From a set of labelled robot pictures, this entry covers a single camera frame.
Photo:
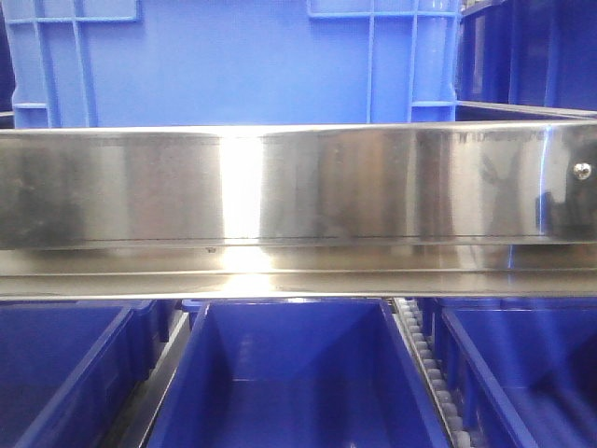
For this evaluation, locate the silver rail screw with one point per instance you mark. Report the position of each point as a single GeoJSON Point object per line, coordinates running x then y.
{"type": "Point", "coordinates": [582, 171]}

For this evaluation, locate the dark blue upper right bin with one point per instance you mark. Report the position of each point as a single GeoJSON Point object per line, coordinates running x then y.
{"type": "Point", "coordinates": [540, 53]}

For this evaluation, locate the lower middle blue bin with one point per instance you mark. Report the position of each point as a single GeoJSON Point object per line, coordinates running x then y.
{"type": "Point", "coordinates": [297, 373]}

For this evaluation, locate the stainless steel shelf rail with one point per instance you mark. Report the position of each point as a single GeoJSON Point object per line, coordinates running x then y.
{"type": "Point", "coordinates": [465, 208]}

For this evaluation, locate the large light blue bin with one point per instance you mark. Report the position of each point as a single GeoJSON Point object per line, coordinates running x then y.
{"type": "Point", "coordinates": [155, 63]}

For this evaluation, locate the dark metal divider rail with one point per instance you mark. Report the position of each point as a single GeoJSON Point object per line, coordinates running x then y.
{"type": "Point", "coordinates": [134, 424]}

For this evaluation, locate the lower right blue bin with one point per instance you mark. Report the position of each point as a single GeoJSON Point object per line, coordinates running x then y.
{"type": "Point", "coordinates": [522, 373]}

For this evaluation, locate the lower left blue bin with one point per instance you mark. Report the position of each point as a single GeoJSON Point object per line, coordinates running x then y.
{"type": "Point", "coordinates": [67, 369]}

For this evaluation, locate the white roller track strip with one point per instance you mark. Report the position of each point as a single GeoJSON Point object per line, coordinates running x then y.
{"type": "Point", "coordinates": [420, 325]}

